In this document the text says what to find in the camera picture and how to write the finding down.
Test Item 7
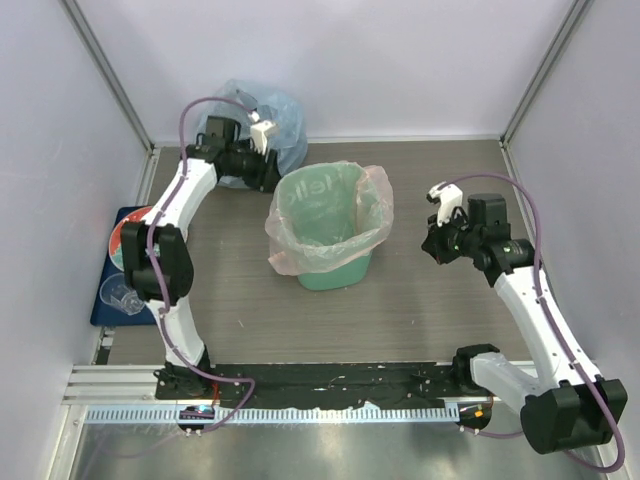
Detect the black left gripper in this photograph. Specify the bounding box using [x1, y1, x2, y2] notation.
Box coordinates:
[229, 144, 289, 195]

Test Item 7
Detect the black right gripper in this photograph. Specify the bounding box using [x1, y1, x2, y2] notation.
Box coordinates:
[422, 208, 481, 266]

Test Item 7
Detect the pink plastic trash bag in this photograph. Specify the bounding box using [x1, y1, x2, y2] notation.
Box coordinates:
[264, 159, 395, 277]

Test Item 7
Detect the green plastic trash bin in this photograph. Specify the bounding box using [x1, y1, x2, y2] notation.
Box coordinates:
[276, 163, 386, 292]

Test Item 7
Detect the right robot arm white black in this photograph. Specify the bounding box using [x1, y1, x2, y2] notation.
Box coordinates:
[422, 184, 628, 454]

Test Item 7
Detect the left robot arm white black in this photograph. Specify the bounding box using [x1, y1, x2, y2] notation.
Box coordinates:
[120, 112, 282, 399]

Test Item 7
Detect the blue plastic bag with trash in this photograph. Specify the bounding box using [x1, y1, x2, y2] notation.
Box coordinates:
[197, 79, 308, 189]

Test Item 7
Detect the floral red teal plate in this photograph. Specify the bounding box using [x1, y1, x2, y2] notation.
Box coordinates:
[108, 205, 189, 271]

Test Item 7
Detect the clear plastic cup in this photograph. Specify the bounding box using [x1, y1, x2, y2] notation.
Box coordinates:
[99, 273, 145, 316]

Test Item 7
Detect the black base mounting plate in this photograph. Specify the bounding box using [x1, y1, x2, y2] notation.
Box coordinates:
[154, 362, 489, 410]

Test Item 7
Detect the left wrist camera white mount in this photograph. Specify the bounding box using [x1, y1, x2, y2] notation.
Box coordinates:
[248, 110, 280, 155]

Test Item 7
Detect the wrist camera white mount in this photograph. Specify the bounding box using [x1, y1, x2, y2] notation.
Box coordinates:
[427, 182, 463, 226]
[248, 110, 280, 155]

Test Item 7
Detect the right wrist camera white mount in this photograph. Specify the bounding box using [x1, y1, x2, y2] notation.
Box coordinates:
[427, 182, 463, 226]

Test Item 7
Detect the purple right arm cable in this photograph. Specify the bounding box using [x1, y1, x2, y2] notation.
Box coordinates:
[429, 173, 626, 474]

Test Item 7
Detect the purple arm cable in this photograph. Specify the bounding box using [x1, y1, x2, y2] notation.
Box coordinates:
[144, 95, 259, 434]
[429, 173, 626, 474]

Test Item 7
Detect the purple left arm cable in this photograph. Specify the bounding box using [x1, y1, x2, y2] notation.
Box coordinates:
[144, 95, 259, 434]

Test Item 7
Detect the aluminium frame post back left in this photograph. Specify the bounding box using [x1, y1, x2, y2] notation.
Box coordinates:
[59, 0, 154, 152]

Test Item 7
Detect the aluminium frame post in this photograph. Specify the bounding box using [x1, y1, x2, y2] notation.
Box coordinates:
[59, 0, 154, 152]
[500, 0, 594, 148]

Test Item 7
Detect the aluminium frame post back right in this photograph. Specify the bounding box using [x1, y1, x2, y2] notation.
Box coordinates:
[500, 0, 594, 148]

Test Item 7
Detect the white slotted cable duct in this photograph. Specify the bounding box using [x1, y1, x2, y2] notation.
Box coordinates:
[85, 403, 459, 425]

